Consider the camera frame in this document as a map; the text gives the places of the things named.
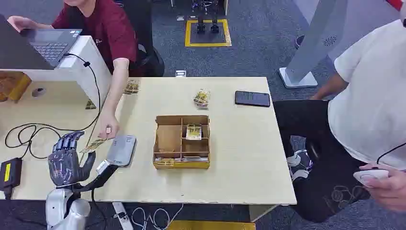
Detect person's right hand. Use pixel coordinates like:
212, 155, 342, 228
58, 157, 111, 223
98, 111, 121, 140

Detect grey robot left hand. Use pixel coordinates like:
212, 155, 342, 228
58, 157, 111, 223
47, 130, 96, 188

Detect yellow printed card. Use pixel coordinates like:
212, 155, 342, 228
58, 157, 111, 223
80, 138, 108, 154

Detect white handheld controller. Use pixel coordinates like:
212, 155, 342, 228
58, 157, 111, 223
353, 169, 390, 187

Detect grey flat card scanner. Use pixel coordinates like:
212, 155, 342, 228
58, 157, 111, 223
76, 135, 137, 192

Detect wrapped yellow card pack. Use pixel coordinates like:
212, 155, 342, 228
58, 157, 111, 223
193, 89, 211, 111
123, 79, 140, 95

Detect black power adapter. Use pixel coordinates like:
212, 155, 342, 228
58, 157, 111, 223
0, 158, 23, 200

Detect white desk partition box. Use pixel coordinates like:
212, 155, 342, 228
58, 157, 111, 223
0, 35, 112, 110

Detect wooden card box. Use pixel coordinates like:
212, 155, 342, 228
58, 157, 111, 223
153, 115, 211, 170

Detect yellow card stack in slot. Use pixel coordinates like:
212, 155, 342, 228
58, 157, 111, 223
154, 158, 176, 168

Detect white power strip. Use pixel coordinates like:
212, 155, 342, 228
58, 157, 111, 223
112, 202, 135, 230

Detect black office chair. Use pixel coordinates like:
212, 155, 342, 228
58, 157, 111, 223
122, 0, 165, 78

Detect card with pale print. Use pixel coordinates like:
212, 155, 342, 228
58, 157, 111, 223
185, 124, 203, 141

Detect person in red shirt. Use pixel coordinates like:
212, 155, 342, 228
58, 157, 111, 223
7, 0, 138, 140

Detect black laptop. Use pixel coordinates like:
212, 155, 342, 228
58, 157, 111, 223
0, 14, 83, 71

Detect brown wooden block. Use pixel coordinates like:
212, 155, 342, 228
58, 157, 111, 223
0, 71, 33, 103

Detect black robot feet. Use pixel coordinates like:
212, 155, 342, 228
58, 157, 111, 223
196, 0, 220, 35

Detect yellow floor strip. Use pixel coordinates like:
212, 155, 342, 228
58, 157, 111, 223
167, 220, 256, 230

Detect black smartphone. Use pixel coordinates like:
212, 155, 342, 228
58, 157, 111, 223
235, 90, 271, 108

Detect white panel stand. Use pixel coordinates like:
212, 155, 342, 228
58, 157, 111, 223
279, 0, 350, 89

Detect person in white shirt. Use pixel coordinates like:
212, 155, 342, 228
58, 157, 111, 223
273, 0, 406, 223

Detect black power cable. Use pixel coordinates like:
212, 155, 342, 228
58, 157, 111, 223
4, 53, 102, 160

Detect white cable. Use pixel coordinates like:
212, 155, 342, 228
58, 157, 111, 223
131, 203, 185, 230

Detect thin black controller cable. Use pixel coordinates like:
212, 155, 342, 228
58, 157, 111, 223
376, 142, 406, 166

